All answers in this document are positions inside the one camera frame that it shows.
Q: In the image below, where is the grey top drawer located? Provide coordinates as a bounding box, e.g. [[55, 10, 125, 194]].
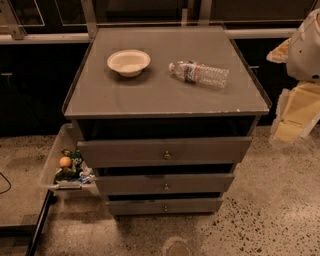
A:
[[77, 137, 252, 168]]

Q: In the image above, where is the green snack bag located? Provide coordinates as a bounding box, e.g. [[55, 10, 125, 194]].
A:
[[55, 149, 83, 181]]

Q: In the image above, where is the clear plastic water bottle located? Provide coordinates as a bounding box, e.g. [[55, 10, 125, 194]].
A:
[[168, 60, 229, 89]]

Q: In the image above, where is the grey drawer cabinet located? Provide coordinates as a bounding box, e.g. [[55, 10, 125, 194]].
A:
[[64, 26, 270, 203]]

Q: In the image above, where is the clear plastic storage bin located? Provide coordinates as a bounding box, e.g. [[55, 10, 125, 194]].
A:
[[40, 123, 99, 197]]

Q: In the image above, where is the orange ball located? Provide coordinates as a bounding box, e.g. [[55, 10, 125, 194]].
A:
[[59, 157, 72, 167]]

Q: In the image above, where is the white metal railing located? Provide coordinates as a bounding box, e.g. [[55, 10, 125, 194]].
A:
[[0, 0, 320, 46]]

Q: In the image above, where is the black floor cable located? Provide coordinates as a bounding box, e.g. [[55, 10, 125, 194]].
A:
[[0, 171, 12, 195]]

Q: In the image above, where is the grey bottom drawer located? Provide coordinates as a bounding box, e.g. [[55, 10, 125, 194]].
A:
[[107, 198, 223, 215]]

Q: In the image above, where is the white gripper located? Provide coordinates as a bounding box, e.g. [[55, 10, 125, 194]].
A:
[[266, 38, 320, 142]]

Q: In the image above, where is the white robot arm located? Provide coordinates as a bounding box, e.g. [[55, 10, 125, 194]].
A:
[[266, 9, 320, 143]]

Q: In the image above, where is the grey drawer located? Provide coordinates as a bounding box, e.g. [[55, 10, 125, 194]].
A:
[[77, 137, 252, 168], [107, 198, 223, 215], [96, 173, 234, 195]]

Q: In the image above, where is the crumpled white blue wrapper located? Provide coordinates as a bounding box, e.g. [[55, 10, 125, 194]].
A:
[[79, 162, 95, 184]]

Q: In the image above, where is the white paper bowl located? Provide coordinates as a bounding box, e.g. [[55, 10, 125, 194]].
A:
[[107, 50, 151, 77]]

